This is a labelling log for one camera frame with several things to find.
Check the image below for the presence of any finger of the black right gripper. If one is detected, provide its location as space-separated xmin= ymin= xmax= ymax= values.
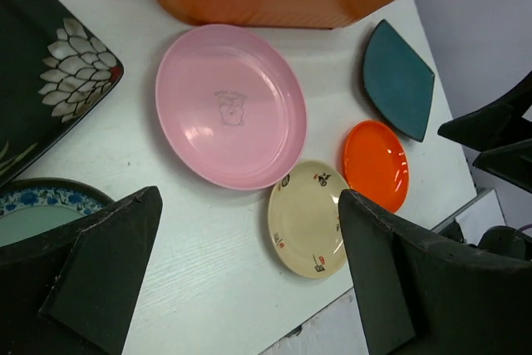
xmin=437 ymin=104 xmax=513 ymax=151
xmin=473 ymin=139 xmax=532 ymax=193

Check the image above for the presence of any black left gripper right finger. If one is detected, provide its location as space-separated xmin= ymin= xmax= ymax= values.
xmin=338 ymin=190 xmax=416 ymax=354

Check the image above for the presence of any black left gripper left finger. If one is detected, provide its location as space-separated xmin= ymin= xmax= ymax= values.
xmin=39 ymin=186 xmax=162 ymax=354

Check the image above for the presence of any black square floral plate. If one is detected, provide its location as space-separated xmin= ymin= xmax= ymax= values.
xmin=1 ymin=0 xmax=124 ymax=184

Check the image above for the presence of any beige round patterned plate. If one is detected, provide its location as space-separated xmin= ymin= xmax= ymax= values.
xmin=267 ymin=160 xmax=348 ymax=279

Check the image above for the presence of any orange round plate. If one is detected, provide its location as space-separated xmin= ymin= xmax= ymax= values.
xmin=342 ymin=120 xmax=409 ymax=213

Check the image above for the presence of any teal square plate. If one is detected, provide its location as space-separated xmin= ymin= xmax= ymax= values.
xmin=362 ymin=19 xmax=436 ymax=142

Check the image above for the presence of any blue floral round plate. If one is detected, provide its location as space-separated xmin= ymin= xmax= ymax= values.
xmin=1 ymin=178 xmax=114 ymax=246

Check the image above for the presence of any pink round plate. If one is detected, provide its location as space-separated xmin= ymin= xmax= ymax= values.
xmin=155 ymin=24 xmax=308 ymax=190

